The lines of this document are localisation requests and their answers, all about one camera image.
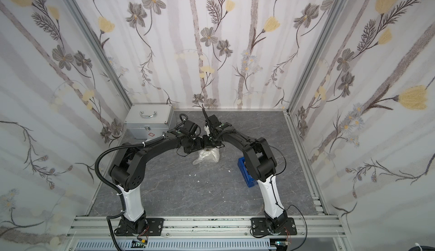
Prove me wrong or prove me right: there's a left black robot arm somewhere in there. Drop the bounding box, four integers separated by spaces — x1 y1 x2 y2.
109 120 209 236

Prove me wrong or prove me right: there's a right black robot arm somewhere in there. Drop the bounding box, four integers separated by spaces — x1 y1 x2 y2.
203 112 288 234

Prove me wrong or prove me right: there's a black corrugated cable hose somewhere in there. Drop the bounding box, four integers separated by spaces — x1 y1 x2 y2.
94 142 147 251

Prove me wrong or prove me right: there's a blue tape dispenser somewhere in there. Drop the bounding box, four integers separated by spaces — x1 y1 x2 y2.
237 157 258 188

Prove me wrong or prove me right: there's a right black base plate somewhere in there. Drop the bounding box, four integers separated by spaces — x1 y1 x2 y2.
250 217 297 237

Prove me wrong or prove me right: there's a clear bubble wrap sheet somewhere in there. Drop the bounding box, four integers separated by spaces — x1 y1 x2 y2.
193 148 220 165

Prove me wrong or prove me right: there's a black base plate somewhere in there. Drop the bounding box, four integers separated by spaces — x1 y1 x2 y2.
114 217 164 236
250 217 297 237

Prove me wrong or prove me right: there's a silver metal case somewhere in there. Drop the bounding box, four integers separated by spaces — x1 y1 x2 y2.
125 104 176 140

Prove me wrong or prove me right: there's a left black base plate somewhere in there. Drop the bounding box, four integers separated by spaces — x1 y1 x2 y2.
114 217 164 236

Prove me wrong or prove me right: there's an aluminium front rail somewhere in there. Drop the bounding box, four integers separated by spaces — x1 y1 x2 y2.
66 215 352 251

